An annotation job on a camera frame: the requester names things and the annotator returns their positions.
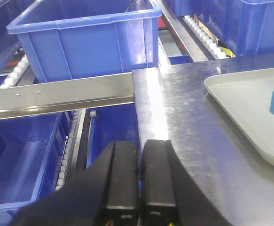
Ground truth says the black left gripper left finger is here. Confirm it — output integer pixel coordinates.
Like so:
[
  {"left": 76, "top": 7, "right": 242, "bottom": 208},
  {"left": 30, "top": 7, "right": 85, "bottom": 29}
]
[{"left": 12, "top": 141, "right": 138, "bottom": 226}]

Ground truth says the grey metal tray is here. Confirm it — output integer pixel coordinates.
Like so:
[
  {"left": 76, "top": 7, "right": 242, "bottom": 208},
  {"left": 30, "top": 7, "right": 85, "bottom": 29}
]
[{"left": 204, "top": 68, "right": 274, "bottom": 165}]

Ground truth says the white roller track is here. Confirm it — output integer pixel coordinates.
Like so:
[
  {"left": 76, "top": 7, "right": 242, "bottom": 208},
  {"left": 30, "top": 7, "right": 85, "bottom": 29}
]
[{"left": 183, "top": 15, "right": 227, "bottom": 59}]

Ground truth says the blue plastic bin left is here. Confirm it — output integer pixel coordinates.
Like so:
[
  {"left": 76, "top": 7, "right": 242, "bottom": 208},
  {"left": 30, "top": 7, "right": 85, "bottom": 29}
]
[{"left": 7, "top": 0, "right": 162, "bottom": 82}]

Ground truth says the blue plastic bin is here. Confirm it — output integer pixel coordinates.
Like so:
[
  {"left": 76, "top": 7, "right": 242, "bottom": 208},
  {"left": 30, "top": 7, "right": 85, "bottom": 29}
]
[
  {"left": 7, "top": 0, "right": 162, "bottom": 82},
  {"left": 0, "top": 113, "right": 66, "bottom": 212},
  {"left": 167, "top": 0, "right": 274, "bottom": 56}
]

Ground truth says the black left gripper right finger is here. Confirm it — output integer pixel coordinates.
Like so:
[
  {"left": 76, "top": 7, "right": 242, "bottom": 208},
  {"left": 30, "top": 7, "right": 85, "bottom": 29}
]
[{"left": 141, "top": 139, "right": 230, "bottom": 226}]

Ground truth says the blue plastic bin right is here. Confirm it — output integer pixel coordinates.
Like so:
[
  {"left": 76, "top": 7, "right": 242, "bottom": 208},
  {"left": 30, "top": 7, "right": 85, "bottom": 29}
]
[{"left": 167, "top": 0, "right": 274, "bottom": 56}]

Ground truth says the lower blue plastic bin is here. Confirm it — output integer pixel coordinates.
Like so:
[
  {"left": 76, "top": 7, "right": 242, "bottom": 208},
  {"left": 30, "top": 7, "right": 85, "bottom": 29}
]
[{"left": 0, "top": 113, "right": 66, "bottom": 212}]

